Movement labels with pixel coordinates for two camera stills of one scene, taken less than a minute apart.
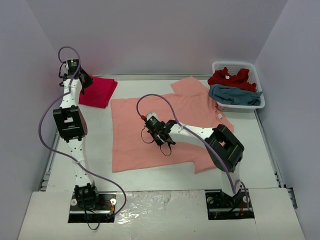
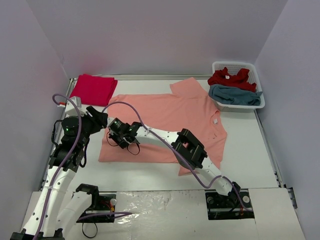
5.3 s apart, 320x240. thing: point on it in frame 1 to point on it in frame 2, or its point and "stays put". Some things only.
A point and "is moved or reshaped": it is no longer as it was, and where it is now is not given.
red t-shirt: [98, 93] stays put
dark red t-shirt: [222, 77] stays put
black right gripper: [160, 136] to [113, 135]
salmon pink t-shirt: [190, 102] is moved or reshaped
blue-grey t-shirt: [224, 94] stays put
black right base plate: [221, 206] stays put
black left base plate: [103, 212] stays put
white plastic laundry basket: [234, 68] stays put
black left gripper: [85, 79] to [97, 116]
